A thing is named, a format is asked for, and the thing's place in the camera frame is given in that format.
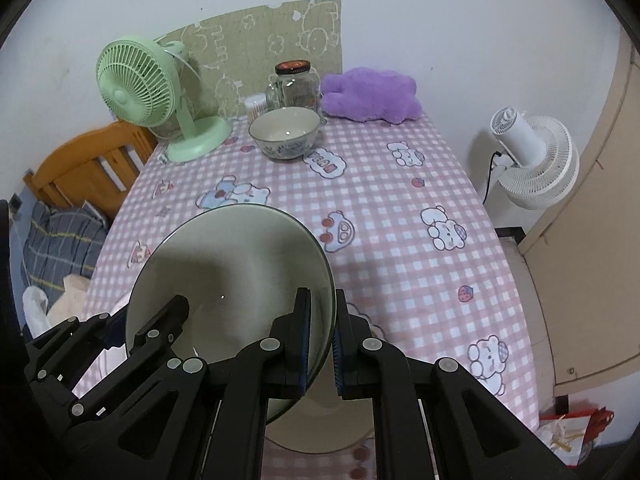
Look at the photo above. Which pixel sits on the white cloth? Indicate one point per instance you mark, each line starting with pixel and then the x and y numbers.
pixel 35 305

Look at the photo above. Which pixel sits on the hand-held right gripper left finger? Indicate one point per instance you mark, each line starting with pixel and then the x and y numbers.
pixel 302 340

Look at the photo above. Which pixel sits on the cotton swab container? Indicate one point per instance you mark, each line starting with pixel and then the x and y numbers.
pixel 255 107

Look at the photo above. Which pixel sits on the red bag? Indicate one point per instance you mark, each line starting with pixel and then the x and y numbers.
pixel 595 425

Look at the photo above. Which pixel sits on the beige door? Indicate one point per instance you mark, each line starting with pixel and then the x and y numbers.
pixel 590 260

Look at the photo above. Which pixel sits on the purple plush toy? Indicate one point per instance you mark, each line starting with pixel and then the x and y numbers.
pixel 370 95

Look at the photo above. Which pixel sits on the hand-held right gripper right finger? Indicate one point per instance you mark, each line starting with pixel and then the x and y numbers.
pixel 340 350

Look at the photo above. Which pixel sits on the pink checked tablecloth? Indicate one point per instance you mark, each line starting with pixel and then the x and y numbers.
pixel 400 210

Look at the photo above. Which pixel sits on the green cartoon wall mat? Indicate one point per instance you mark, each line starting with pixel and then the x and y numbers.
pixel 250 45

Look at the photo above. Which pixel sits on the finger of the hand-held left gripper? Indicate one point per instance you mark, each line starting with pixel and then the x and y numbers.
pixel 150 345
pixel 65 345

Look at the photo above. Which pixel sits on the white fan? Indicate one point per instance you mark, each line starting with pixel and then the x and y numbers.
pixel 520 140

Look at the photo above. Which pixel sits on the small drinking glass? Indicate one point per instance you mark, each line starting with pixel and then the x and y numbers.
pixel 274 97

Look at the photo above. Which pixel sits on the green table fan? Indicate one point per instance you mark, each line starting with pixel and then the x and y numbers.
pixel 135 85

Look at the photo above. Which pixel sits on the cream cloth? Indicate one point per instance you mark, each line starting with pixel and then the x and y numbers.
pixel 70 295

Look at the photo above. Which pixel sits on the glass jar dark lid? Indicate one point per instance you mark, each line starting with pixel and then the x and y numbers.
pixel 295 87

